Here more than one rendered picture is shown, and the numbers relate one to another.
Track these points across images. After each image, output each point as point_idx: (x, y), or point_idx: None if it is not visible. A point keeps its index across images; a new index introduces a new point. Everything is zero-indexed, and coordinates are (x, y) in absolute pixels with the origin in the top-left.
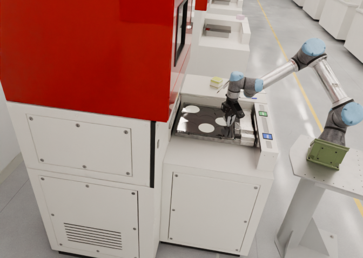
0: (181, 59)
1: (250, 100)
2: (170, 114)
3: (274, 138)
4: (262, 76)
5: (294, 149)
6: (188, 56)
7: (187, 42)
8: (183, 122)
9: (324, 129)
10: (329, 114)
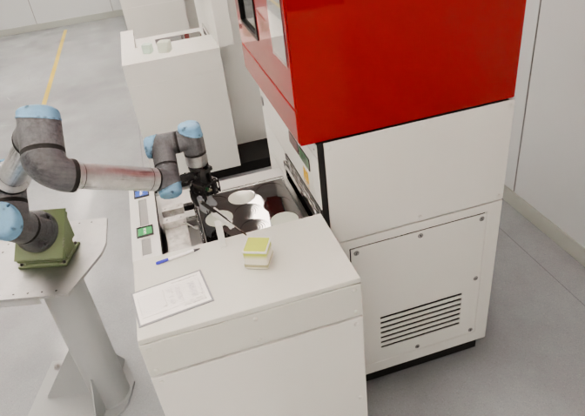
0: (255, 47)
1: (169, 253)
2: (285, 144)
3: (131, 195)
4: (142, 171)
5: (94, 254)
6: (285, 112)
7: (272, 64)
8: (279, 191)
9: (41, 223)
10: (24, 216)
